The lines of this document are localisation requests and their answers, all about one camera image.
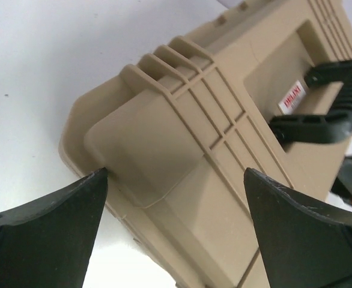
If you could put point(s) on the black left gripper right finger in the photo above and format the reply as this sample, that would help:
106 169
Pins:
303 241

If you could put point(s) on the tan plastic tool box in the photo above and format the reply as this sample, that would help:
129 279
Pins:
177 130

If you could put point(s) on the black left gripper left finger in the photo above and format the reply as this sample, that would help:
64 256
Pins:
48 242

